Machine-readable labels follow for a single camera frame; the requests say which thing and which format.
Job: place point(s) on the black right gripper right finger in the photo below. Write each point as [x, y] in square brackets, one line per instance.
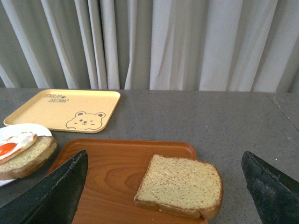
[275, 194]

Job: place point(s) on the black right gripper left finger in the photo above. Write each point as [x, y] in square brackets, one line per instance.
[53, 200]

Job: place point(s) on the bread slice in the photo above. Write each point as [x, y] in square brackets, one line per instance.
[29, 160]
[181, 186]

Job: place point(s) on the white round plate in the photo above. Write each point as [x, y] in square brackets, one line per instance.
[20, 128]

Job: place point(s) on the fake fried egg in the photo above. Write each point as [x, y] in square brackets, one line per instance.
[11, 146]

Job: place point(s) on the brown wooden tray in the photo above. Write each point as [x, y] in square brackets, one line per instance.
[115, 171]

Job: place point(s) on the yellow bear tray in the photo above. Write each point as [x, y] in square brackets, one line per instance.
[81, 111]

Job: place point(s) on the grey pleated curtain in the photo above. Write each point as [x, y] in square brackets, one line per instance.
[205, 45]

